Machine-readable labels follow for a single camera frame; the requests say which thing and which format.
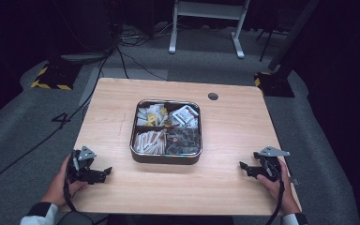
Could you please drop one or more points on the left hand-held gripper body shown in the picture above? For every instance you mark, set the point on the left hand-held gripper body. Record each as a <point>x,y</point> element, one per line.
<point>82,171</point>

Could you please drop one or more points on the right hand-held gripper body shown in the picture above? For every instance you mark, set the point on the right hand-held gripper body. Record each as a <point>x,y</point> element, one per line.
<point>270,165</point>

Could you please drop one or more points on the dark square compartment box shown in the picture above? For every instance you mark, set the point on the dark square compartment box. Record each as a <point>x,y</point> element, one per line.
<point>165,159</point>

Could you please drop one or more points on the clear lid with gold knob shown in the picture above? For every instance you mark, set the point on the clear lid with gold knob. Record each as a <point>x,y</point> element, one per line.
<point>168,122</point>

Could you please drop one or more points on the person's left hand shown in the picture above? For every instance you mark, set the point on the person's left hand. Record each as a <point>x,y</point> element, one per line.
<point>57,189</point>

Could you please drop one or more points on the person's right hand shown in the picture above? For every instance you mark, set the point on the person's right hand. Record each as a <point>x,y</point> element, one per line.
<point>289,193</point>

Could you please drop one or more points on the pile of paper stick packets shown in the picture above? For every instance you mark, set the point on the pile of paper stick packets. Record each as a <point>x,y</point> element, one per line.
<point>148,142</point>

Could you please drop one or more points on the pile of mesh tea bags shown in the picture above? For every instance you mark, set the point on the pile of mesh tea bags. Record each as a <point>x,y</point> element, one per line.
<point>184,140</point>

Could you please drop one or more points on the pile of white yellow packets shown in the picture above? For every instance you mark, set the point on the pile of white yellow packets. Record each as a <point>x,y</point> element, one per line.
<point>151,115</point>

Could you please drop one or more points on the black yellow striped base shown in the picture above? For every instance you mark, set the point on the black yellow striped base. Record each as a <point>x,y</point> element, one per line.
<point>273,84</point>
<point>54,78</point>

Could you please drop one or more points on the pile of white sachets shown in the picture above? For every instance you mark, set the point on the pile of white sachets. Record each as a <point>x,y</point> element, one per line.
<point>184,116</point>

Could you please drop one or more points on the white metal stand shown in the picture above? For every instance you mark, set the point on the white metal stand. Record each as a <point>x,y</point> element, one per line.
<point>206,11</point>

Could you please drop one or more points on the dark slanted post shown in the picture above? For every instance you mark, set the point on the dark slanted post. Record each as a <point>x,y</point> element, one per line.
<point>293,34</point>

